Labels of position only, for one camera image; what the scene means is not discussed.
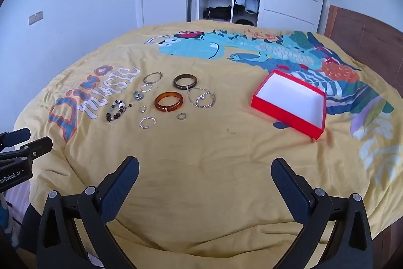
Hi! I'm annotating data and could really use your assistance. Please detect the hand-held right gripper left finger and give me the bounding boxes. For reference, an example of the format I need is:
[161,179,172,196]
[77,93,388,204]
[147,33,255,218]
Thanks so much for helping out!
[36,156,139,269]

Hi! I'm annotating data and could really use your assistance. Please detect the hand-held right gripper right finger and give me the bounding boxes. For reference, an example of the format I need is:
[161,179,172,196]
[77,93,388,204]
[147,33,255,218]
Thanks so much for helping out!
[271,158,374,269]

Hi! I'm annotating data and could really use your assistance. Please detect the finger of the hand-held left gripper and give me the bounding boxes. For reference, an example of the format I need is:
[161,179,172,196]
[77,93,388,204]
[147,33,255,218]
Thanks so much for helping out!
[0,136,53,163]
[0,128,31,150]

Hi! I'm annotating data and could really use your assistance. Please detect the twisted silver bracelet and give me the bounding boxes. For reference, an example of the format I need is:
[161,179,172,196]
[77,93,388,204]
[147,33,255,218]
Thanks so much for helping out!
[138,116,157,130]

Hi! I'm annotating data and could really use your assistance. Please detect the beaded bracelet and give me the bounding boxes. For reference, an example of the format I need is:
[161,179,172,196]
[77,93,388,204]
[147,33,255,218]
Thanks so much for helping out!
[105,100,133,123]

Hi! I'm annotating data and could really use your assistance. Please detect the red cardboard box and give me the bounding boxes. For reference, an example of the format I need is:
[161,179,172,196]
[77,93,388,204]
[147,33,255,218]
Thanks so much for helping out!
[251,69,327,140]

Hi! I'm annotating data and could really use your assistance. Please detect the amber bangle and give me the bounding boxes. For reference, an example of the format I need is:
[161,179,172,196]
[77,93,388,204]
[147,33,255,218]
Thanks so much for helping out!
[154,92,184,113]

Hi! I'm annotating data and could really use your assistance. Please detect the blue and white object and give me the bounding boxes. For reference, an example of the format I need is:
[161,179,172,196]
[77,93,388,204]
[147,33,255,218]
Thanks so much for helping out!
[0,193,11,227]

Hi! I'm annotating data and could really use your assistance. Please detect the yellow dinosaur print blanket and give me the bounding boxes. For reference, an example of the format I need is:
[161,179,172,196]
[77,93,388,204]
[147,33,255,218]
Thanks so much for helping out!
[14,20,403,269]

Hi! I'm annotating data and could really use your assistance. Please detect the dark brown bangle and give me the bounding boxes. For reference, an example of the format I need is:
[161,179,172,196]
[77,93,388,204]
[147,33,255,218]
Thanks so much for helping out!
[173,74,198,89]

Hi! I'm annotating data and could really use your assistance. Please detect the wooden headboard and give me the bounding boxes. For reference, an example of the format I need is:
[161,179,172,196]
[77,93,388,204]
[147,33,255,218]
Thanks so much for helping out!
[324,4,403,87]

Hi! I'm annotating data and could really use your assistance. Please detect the folded dark clothes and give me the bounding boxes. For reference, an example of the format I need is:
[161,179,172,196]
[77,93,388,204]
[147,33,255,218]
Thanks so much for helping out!
[203,6,232,20]

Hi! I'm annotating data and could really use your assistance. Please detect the large thin silver hoop bracelet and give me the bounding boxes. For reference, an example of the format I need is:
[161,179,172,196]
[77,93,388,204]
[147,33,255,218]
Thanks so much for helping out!
[143,72,164,84]

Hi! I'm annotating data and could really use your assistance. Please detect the silver rhinestone bracelet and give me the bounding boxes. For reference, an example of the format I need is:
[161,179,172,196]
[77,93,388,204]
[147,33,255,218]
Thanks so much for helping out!
[188,87,217,109]

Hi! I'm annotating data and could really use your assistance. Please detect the wall light switch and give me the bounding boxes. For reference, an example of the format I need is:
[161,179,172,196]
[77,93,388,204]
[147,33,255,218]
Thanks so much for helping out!
[28,11,44,25]

